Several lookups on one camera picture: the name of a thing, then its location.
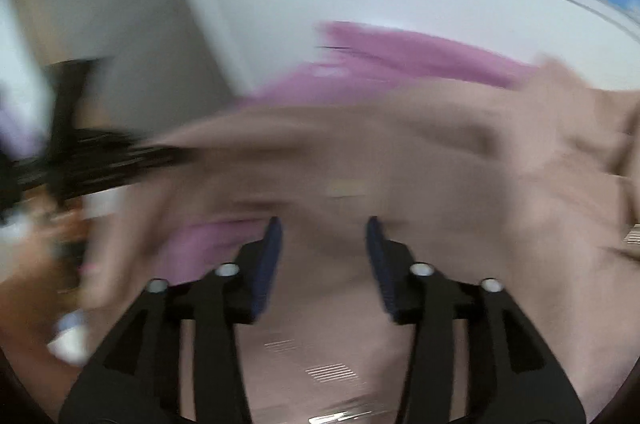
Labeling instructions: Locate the wooden wardrobe door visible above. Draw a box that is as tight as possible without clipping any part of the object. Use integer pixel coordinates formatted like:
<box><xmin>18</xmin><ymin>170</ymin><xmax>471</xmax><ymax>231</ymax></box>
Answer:
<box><xmin>0</xmin><ymin>0</ymin><xmax>246</xmax><ymax>145</ymax></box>

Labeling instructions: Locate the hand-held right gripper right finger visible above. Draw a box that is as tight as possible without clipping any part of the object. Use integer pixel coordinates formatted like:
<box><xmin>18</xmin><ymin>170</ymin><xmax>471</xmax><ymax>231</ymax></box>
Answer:
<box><xmin>365</xmin><ymin>215</ymin><xmax>586</xmax><ymax>424</ymax></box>

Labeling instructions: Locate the pink jacket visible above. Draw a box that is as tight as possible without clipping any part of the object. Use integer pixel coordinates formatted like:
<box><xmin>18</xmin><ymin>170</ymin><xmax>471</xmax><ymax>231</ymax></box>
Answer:
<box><xmin>80</xmin><ymin>54</ymin><xmax>640</xmax><ymax>424</ymax></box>

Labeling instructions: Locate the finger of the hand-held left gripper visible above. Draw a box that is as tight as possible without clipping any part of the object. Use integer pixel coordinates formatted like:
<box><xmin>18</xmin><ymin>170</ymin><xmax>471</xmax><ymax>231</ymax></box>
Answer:
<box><xmin>75</xmin><ymin>133</ymin><xmax>189</xmax><ymax>196</ymax></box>

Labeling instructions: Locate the pink daisy print bed sheet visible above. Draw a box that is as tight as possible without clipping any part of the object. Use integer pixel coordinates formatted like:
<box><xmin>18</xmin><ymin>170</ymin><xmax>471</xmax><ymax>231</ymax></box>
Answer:
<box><xmin>165</xmin><ymin>20</ymin><xmax>536</xmax><ymax>285</ymax></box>

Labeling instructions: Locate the white plastic bottle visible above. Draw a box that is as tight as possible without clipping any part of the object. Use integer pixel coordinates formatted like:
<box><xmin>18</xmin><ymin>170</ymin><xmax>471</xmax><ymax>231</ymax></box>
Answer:
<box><xmin>47</xmin><ymin>309</ymin><xmax>92</xmax><ymax>363</ymax></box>

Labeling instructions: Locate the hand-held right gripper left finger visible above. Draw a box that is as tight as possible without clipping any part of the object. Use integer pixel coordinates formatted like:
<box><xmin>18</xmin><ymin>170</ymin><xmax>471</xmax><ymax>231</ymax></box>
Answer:
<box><xmin>59</xmin><ymin>216</ymin><xmax>284</xmax><ymax>424</ymax></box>

